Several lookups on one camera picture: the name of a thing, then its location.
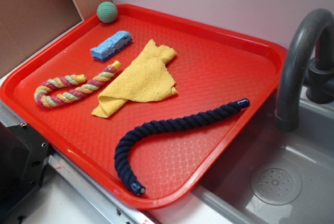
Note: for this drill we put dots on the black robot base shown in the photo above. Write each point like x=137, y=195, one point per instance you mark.
x=24, y=156

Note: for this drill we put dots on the blue sponge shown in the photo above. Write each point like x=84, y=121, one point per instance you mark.
x=111, y=46

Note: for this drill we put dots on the yellow cloth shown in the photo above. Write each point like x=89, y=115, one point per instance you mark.
x=146, y=79

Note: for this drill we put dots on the red plastic tray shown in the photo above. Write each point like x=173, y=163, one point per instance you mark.
x=213, y=67

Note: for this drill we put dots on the green dimpled ball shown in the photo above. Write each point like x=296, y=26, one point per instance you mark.
x=107, y=12

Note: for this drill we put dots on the grey plastic sink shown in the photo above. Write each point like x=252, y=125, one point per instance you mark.
x=308, y=150

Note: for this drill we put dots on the sink drain cover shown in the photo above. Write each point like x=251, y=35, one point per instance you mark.
x=276, y=184

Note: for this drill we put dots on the grey sink faucet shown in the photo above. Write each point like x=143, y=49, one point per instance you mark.
x=309, y=62

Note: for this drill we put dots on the brown cardboard panel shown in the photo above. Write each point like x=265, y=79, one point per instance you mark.
x=27, y=26

